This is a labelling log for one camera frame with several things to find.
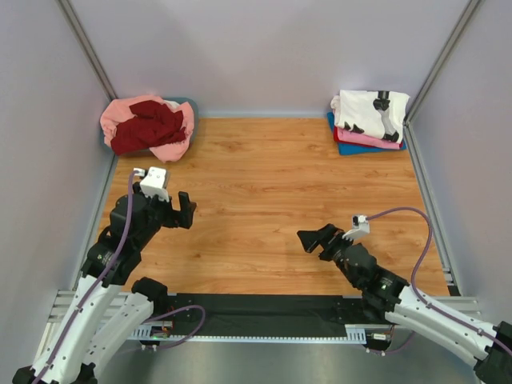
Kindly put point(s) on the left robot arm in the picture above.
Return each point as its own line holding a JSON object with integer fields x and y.
{"x": 85, "y": 342}

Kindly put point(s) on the blue folded t-shirt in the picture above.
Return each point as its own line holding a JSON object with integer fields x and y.
{"x": 352, "y": 149}

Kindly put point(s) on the pink crumpled t-shirt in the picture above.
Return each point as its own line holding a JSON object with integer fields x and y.
{"x": 120, "y": 120}

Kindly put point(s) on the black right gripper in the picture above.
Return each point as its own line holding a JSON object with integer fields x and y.
{"x": 327, "y": 238}

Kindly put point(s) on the right aluminium frame post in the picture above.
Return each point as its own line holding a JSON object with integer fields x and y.
{"x": 463, "y": 22}

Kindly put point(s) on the red folded t-shirt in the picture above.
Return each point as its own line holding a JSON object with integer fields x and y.
{"x": 335, "y": 134}

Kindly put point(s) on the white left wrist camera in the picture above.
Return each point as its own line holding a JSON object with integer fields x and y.
{"x": 154, "y": 182}

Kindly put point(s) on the dark red t-shirt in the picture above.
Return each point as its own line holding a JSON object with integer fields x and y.
{"x": 153, "y": 124}

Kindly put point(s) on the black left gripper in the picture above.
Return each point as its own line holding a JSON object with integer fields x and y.
{"x": 181, "y": 218}

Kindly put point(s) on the aluminium frame post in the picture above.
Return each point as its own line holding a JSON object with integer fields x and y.
{"x": 71, "y": 16}
{"x": 463, "y": 22}

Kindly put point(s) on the left aluminium frame post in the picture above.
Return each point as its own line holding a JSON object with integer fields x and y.
{"x": 71, "y": 16}

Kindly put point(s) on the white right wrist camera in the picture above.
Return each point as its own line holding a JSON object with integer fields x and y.
{"x": 360, "y": 228}

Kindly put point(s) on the pink folded t-shirt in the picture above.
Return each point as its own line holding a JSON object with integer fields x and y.
{"x": 364, "y": 140}

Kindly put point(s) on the white folded printed t-shirt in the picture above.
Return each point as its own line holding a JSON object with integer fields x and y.
{"x": 378, "y": 114}

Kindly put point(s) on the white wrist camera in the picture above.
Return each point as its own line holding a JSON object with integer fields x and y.
{"x": 154, "y": 182}
{"x": 360, "y": 228}

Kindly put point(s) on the black base mat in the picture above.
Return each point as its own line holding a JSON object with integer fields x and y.
{"x": 265, "y": 316}

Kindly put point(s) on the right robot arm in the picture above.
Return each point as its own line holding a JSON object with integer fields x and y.
{"x": 484, "y": 346}

